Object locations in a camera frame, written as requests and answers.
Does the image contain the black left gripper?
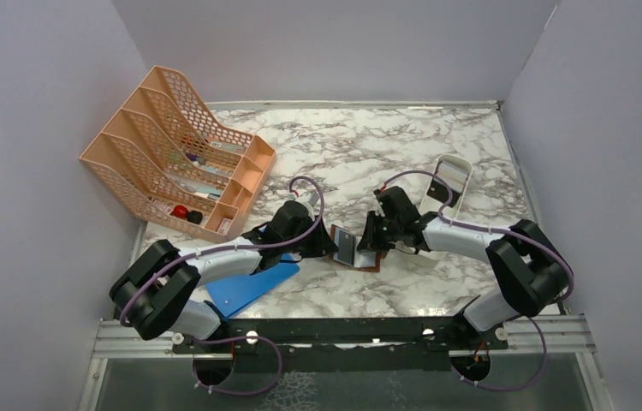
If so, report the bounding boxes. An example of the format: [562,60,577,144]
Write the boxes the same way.
[282,215,339,259]

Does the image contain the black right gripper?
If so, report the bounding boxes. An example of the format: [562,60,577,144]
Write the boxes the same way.
[357,210,401,252]

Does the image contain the brown leather card holder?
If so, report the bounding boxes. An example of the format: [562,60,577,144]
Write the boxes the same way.
[329,224,382,273]

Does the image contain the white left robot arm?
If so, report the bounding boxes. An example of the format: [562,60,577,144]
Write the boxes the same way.
[109,200,338,352]

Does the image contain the cream oval plastic tray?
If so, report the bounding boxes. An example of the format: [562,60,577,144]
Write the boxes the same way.
[419,154,479,258]

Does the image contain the blue plastic board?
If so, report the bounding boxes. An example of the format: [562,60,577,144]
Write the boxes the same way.
[205,253,300,318]

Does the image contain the black round item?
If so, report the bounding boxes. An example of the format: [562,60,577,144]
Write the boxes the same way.
[186,211,204,225]

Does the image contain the red round item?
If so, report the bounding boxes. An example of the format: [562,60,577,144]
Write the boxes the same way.
[170,205,188,219]

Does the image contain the peach plastic file organizer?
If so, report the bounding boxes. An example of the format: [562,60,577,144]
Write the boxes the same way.
[80,66,276,242]

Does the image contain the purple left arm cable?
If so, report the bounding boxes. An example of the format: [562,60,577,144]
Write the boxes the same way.
[119,176,325,398]

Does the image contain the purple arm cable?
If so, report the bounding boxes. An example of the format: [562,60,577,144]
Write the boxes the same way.
[119,176,325,398]
[380,170,575,394]

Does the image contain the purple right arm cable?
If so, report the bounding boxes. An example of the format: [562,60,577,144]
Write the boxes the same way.
[380,170,575,394]

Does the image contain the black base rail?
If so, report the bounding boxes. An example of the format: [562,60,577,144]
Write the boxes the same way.
[172,317,508,373]

